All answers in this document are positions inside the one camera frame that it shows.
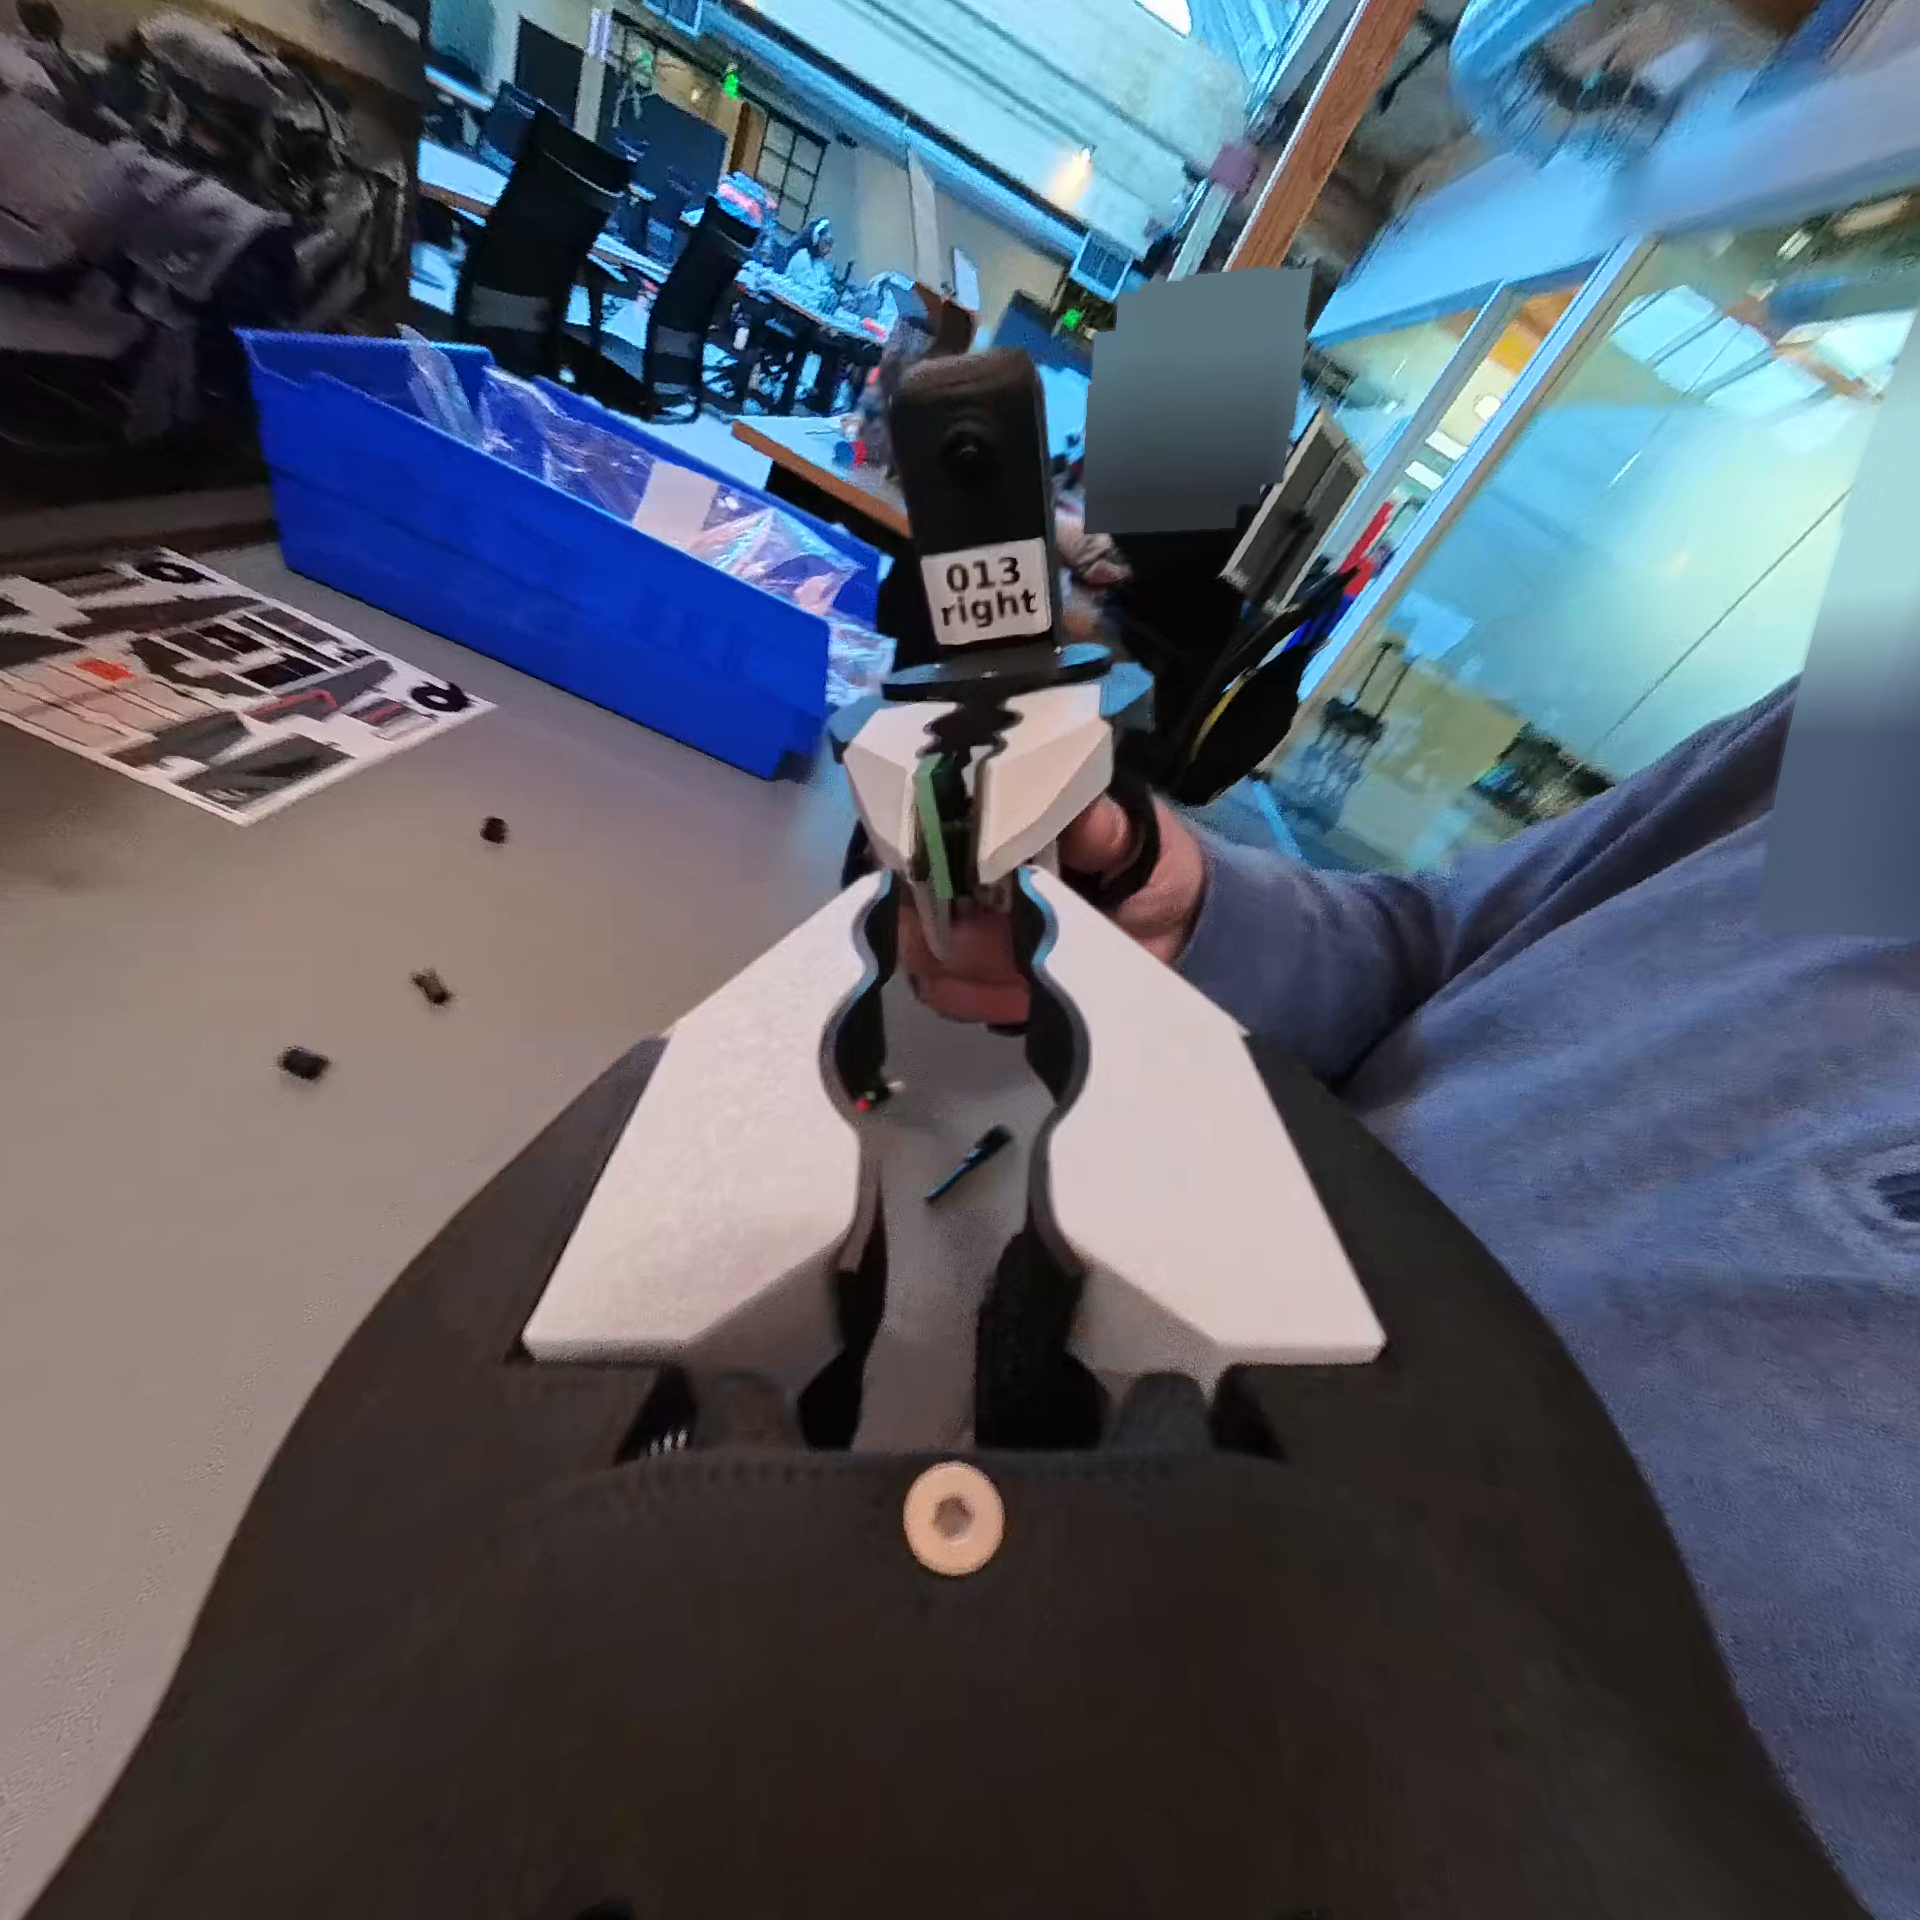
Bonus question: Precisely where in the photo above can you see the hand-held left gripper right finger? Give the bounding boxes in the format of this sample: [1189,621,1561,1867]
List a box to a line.
[1026,866,1387,1375]

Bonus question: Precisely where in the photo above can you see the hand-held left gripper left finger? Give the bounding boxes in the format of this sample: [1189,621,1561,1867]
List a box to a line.
[522,883,891,1365]

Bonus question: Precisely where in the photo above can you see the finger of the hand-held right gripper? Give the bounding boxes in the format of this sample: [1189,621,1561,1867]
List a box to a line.
[841,704,945,877]
[965,692,1116,891]

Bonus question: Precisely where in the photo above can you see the black green lego piece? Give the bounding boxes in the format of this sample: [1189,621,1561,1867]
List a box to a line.
[900,750,963,925]

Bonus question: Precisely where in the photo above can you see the lego sticker sheet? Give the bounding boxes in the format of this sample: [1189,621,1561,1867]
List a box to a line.
[0,547,498,829]

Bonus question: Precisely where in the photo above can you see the person's right hand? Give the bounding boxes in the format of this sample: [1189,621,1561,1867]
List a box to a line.
[897,793,1212,1032]

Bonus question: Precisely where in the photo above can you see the wooden desk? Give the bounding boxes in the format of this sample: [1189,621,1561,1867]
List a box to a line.
[731,412,921,547]

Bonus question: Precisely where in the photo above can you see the black office chair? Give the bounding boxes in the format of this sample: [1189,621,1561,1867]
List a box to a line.
[636,198,763,426]
[454,108,636,391]

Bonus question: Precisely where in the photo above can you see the clear plastic bags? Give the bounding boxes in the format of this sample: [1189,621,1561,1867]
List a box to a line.
[353,336,891,708]

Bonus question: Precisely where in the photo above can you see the blue plastic bin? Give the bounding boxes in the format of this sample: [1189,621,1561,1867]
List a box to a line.
[240,331,889,782]

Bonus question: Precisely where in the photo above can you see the wooden beam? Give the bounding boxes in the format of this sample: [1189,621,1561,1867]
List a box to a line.
[1222,0,1425,272]

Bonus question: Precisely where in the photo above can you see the dark backpack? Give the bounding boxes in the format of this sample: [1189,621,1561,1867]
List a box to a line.
[0,23,422,504]

